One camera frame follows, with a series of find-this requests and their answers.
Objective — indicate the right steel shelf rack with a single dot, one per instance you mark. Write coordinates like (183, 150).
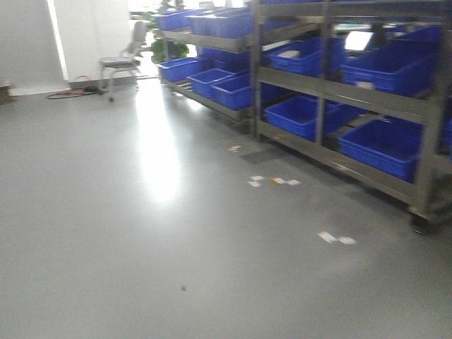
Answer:
(363, 87)

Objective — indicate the grey office chair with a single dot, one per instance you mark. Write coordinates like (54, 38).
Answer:
(126, 61)

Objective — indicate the green potted plant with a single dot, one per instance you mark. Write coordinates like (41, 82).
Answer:
(163, 50)

